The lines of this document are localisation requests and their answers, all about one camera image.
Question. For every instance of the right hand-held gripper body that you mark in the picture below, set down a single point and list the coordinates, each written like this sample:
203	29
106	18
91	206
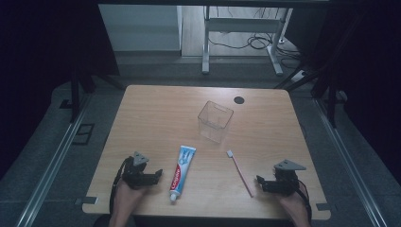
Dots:
285	181

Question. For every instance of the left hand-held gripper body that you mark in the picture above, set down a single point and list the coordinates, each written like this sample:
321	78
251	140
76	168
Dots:
137	173

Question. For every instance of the pink toothbrush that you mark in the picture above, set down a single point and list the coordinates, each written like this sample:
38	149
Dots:
241	175

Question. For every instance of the white blue toothpaste tube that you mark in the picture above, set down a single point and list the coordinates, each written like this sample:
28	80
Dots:
184	170

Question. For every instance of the clear plastic square cup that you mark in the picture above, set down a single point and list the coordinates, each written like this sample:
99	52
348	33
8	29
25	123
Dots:
215	121

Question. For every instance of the person's right hand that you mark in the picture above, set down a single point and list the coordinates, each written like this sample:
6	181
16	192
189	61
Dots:
291	203

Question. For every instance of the person's left hand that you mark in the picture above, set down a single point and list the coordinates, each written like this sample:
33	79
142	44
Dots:
126	197

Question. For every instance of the grey tape marker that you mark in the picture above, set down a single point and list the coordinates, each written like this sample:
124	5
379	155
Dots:
85	200
323	206

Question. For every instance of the black round table grommet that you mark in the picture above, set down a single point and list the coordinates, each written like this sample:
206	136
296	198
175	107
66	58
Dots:
239	100

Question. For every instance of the black metal stand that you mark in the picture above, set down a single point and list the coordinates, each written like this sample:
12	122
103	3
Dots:
331	101
75	94

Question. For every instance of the small dark floor plate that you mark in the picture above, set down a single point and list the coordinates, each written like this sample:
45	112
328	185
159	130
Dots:
65	104

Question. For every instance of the white power strip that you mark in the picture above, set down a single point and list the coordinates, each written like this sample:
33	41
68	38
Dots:
299	76

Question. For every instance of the white cabinet panel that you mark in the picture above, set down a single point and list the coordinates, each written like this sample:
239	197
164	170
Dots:
138	28

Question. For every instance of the dark curtain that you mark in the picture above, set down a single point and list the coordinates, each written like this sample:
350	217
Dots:
372	63
38	47

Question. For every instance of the metal floor rail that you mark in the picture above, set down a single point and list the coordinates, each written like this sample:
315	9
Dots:
350	170
47	176

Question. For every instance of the black floor hatch frame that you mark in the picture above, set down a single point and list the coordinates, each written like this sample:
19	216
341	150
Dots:
75	134

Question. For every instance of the white metal desk frame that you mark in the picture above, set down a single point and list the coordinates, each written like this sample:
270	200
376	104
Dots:
242	24

